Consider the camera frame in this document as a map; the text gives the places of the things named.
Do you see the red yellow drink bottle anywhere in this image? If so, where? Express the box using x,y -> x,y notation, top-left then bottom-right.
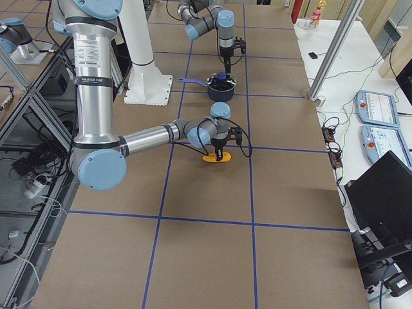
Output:
308,1 -> 327,29

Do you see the teach pendant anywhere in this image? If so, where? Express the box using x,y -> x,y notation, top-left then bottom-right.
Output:
355,90 -> 400,128
361,124 -> 411,167

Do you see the black laptop monitor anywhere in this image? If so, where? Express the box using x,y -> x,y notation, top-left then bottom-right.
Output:
344,151 -> 411,245

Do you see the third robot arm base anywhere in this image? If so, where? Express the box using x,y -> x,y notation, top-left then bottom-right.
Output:
1,17 -> 45,65

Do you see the aluminium frame rack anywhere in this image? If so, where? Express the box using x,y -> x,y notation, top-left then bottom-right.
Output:
0,32 -> 129,309

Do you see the orange black power strip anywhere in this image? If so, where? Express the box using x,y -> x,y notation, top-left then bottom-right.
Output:
321,126 -> 343,170

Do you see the glass lid blue knob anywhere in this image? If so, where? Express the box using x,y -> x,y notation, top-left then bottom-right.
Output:
207,72 -> 237,91

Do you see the lower teach pendant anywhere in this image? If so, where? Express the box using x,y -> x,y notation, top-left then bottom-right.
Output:
361,124 -> 411,167

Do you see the right black braided cable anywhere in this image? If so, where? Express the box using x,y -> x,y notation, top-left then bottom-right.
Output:
173,117 -> 252,158

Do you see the small black square device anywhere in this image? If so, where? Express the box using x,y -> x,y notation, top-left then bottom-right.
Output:
308,52 -> 318,59

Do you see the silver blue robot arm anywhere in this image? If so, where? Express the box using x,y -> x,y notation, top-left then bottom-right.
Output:
178,1 -> 236,76
51,1 -> 230,191

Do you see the upper teach pendant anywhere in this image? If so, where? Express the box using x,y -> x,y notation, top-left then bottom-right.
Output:
355,90 -> 400,128

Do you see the white column pedestal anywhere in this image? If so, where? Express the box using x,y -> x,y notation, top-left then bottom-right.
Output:
119,0 -> 173,106

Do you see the yellow plastic corn cob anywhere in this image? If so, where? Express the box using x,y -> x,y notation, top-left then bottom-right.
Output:
202,151 -> 232,163

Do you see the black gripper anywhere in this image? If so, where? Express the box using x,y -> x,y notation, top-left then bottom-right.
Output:
211,138 -> 227,161
219,46 -> 233,77

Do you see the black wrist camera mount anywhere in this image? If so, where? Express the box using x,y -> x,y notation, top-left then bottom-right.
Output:
227,127 -> 243,145
233,36 -> 247,55

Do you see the aluminium frame post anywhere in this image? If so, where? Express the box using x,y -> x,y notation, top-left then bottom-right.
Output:
308,0 -> 365,101

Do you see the dark blue saucepan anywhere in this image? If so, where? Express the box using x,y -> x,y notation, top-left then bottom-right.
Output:
178,78 -> 236,102

